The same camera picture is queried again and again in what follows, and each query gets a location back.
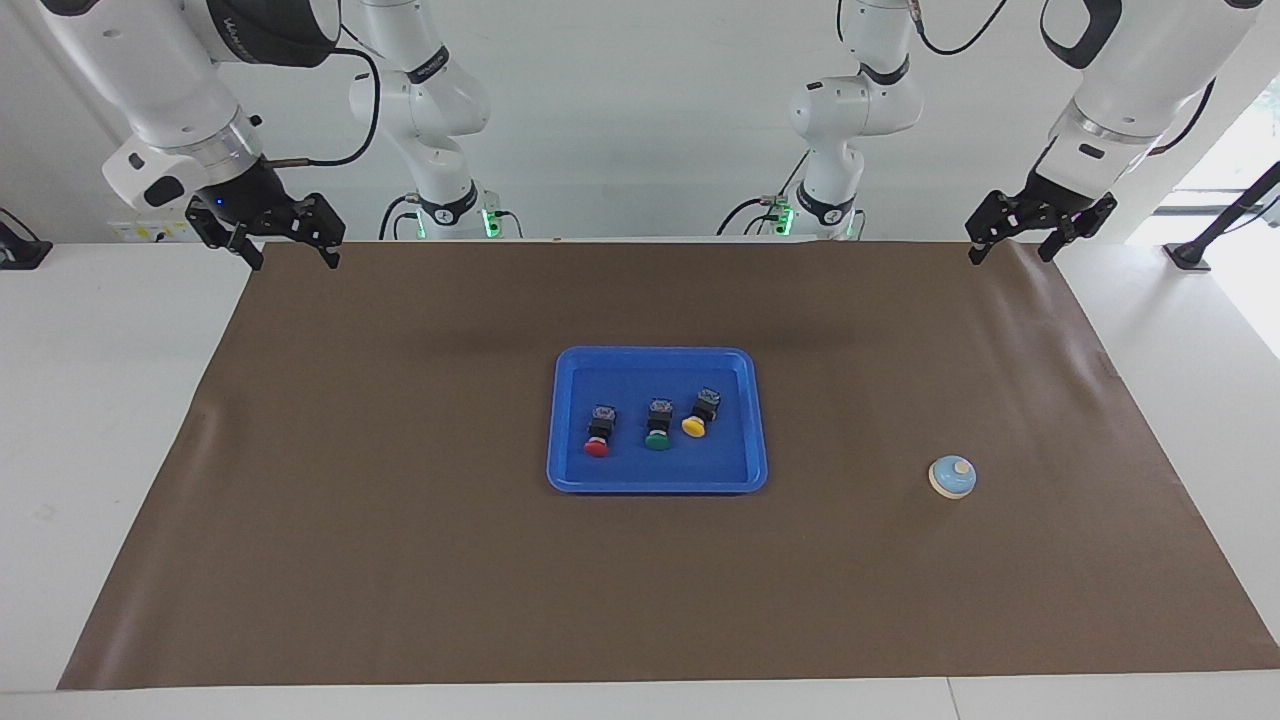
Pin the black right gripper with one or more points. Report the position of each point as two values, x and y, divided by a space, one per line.
250 200

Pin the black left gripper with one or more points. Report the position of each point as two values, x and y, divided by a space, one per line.
1052 205

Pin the red push button switch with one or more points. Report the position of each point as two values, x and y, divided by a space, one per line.
599 435

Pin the yellow push button switch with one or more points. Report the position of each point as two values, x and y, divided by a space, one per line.
700 415

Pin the green push button switch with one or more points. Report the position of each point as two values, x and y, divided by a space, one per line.
658 428

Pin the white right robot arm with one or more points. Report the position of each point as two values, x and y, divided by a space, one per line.
150 70

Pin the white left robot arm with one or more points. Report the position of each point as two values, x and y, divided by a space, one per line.
1150 70

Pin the light blue desk bell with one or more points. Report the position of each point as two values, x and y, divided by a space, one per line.
952 478

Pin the blue plastic tray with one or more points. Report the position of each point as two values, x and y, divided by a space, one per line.
620 475

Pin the black stand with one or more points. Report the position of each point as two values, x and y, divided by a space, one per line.
1190 252
22 250

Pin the bright window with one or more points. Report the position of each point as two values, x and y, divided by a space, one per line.
1250 140

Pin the brown table mat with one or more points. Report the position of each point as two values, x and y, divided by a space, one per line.
640 600

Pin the white wall socket box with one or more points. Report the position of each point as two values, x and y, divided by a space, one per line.
135 232

